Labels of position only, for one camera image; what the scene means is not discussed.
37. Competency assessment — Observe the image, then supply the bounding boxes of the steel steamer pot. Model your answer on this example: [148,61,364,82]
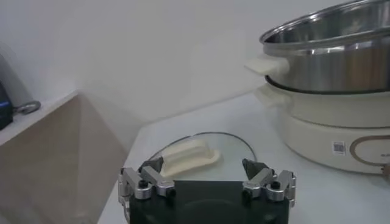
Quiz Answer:
[253,82,390,180]

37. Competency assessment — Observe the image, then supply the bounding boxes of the white side table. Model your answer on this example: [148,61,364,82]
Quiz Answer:
[0,89,79,147]

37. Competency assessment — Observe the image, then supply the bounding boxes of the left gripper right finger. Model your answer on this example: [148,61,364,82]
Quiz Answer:
[241,158,297,209]

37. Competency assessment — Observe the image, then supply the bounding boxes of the steel steamer basket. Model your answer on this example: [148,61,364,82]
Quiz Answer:
[243,0,390,94]

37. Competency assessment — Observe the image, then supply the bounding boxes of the black laptop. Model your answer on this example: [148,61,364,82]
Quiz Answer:
[0,79,14,131]

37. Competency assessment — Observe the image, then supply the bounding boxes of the glass pot lid cream handle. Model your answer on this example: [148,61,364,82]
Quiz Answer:
[148,131,258,183]

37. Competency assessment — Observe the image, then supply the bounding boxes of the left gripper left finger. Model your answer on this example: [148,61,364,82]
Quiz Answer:
[118,156,177,214]

